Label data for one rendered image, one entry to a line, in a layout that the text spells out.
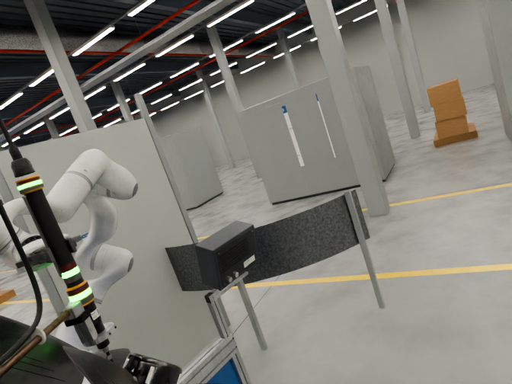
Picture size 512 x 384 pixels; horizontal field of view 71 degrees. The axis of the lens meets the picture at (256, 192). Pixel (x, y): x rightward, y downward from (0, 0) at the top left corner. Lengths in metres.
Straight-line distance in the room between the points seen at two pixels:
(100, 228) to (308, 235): 1.58
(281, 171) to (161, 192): 4.40
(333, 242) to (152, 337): 1.57
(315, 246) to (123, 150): 1.64
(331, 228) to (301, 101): 4.36
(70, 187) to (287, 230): 1.75
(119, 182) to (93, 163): 0.14
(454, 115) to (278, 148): 3.68
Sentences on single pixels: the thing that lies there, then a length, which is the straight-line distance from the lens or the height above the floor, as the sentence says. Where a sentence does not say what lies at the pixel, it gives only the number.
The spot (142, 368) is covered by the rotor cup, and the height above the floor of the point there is 1.25.
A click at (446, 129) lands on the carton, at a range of 8.51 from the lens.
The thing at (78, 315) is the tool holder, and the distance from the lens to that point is 0.83.
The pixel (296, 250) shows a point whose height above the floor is 0.69.
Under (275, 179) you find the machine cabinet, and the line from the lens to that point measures 7.30.
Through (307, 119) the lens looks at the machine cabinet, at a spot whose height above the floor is 1.47.
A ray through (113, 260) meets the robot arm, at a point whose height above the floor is 1.30.
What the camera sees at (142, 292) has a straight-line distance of 2.98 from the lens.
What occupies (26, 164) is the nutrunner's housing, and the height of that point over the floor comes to 1.70.
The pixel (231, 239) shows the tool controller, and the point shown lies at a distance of 1.48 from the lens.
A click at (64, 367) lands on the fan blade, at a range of 0.84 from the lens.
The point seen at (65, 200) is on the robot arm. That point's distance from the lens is 1.13.
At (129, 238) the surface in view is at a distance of 2.91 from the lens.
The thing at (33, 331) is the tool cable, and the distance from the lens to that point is 0.76.
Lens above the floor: 1.61
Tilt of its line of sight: 9 degrees down
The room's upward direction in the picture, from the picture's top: 19 degrees counter-clockwise
